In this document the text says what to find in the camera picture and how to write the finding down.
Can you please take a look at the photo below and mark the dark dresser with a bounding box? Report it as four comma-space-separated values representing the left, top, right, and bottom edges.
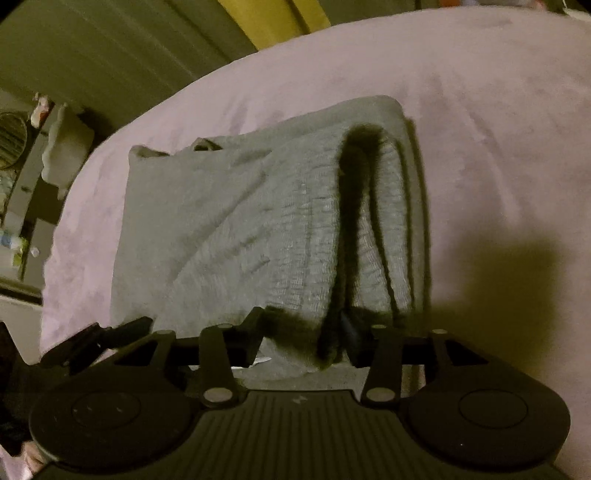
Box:
0, 131, 63, 289

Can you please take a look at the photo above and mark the oval mirror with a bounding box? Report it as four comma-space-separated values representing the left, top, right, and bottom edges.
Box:
0, 111, 29, 169

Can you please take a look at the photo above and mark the yellow curtain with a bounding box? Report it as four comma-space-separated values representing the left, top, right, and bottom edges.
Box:
216, 0, 334, 49

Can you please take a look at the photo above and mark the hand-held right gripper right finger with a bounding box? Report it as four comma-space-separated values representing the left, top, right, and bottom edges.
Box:
339, 310, 483, 403

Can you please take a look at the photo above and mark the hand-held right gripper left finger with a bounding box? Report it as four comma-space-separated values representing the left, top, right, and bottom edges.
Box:
111, 305, 266, 408

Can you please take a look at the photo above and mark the small red white item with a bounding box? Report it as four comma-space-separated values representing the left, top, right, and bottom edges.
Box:
32, 92, 54, 129

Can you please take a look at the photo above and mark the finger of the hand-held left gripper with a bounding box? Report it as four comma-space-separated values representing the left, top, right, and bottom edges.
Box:
55, 316, 154, 370

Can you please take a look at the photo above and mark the white cloth on dresser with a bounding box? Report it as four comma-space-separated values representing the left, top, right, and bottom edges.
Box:
41, 104, 97, 200

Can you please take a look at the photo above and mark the pink blanket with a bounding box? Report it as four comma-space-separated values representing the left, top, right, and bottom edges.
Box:
39, 4, 591, 416

